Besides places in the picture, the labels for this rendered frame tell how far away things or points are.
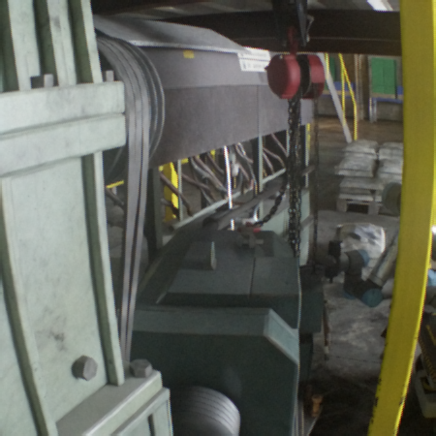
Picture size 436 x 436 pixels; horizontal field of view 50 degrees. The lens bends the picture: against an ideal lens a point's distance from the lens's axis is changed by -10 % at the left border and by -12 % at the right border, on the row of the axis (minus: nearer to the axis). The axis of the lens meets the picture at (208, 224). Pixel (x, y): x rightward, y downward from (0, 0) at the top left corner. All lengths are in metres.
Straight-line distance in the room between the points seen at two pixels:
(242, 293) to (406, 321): 0.57
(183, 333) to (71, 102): 0.56
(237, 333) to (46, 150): 0.58
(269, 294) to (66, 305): 0.54
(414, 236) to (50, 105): 1.06
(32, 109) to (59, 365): 0.37
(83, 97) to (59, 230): 0.18
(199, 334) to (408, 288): 0.67
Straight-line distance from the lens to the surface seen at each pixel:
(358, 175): 5.21
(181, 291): 1.16
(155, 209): 1.81
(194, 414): 1.01
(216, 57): 2.26
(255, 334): 1.03
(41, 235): 0.68
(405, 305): 1.49
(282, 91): 1.61
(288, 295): 1.13
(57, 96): 0.64
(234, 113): 2.36
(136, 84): 0.81
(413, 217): 1.40
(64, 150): 0.65
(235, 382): 1.09
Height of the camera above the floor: 1.33
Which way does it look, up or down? 16 degrees down
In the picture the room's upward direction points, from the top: 2 degrees counter-clockwise
